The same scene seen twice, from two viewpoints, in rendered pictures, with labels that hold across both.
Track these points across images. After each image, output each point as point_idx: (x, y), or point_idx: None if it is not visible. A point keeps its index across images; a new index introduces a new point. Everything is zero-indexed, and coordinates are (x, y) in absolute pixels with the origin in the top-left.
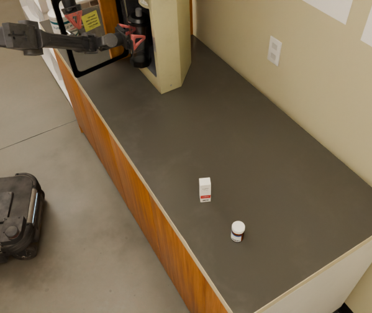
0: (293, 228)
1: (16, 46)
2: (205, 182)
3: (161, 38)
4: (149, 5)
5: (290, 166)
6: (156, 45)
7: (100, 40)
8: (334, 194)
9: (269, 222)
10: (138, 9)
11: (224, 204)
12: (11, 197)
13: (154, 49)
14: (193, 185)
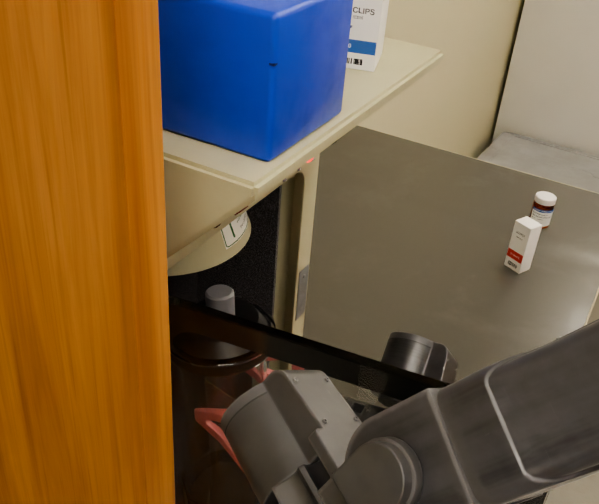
0: (468, 186)
1: None
2: (530, 222)
3: (289, 260)
4: (312, 163)
5: (359, 202)
6: (307, 283)
7: (450, 367)
8: (374, 165)
9: (482, 204)
10: (225, 288)
11: (501, 246)
12: None
13: (298, 315)
14: (509, 285)
